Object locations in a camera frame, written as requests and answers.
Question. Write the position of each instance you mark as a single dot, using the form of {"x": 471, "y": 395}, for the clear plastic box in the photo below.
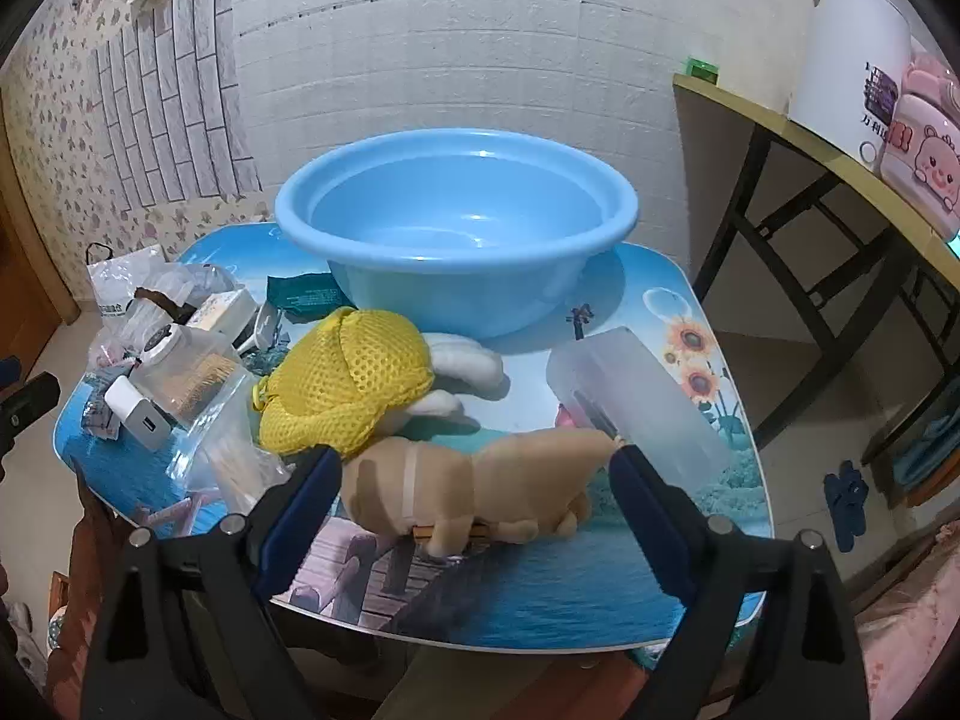
{"x": 637, "y": 405}

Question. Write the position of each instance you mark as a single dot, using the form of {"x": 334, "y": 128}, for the white charger block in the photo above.
{"x": 135, "y": 412}

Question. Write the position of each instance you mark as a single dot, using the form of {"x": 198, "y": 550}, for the blue slipper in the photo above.
{"x": 856, "y": 491}
{"x": 836, "y": 517}

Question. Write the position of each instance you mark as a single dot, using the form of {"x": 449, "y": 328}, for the yellow mesh bag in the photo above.
{"x": 345, "y": 382}

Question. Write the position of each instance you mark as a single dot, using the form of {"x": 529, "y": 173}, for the clear bag of wooden sticks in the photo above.
{"x": 195, "y": 382}

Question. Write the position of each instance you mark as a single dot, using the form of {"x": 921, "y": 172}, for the white plastic shopping bag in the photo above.
{"x": 124, "y": 277}

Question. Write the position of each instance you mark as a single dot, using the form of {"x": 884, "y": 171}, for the white plush toy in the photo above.
{"x": 469, "y": 364}

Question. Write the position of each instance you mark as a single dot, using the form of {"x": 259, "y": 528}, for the wooden door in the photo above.
{"x": 30, "y": 277}

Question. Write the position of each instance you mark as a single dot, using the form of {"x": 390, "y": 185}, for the white electric kettle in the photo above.
{"x": 847, "y": 52}

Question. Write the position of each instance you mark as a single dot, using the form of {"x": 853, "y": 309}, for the pink box with bear print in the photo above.
{"x": 926, "y": 157}

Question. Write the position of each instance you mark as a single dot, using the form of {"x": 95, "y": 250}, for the pink floral blanket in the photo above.
{"x": 915, "y": 615}

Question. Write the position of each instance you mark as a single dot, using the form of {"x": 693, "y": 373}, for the teal cloth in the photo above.
{"x": 930, "y": 442}

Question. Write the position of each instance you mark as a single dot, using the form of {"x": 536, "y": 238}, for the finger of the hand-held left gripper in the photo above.
{"x": 30, "y": 401}
{"x": 6, "y": 371}

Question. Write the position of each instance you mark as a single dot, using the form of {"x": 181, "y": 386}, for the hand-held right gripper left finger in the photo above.
{"x": 300, "y": 514}

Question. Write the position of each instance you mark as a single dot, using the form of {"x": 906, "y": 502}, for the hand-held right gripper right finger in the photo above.
{"x": 649, "y": 525}

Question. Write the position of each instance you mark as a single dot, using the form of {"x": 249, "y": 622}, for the clear bag of cotton swabs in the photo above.
{"x": 232, "y": 465}

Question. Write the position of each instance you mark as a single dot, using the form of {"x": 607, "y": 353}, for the blue plastic basin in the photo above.
{"x": 450, "y": 292}

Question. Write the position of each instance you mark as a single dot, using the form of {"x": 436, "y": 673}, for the white and yellow box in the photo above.
{"x": 225, "y": 309}

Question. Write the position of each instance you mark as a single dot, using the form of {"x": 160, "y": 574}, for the dark green packet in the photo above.
{"x": 300, "y": 296}

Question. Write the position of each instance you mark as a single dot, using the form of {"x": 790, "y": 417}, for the wooden side table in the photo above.
{"x": 750, "y": 101}

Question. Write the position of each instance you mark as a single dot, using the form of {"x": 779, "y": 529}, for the tan plush dog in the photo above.
{"x": 465, "y": 480}

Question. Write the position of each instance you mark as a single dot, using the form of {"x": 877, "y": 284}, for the printed scenery desktop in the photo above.
{"x": 525, "y": 577}

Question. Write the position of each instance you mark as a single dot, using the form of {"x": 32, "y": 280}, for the small green box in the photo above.
{"x": 703, "y": 70}

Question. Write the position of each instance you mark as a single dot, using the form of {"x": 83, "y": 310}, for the clear bag with pink contents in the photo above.
{"x": 112, "y": 356}

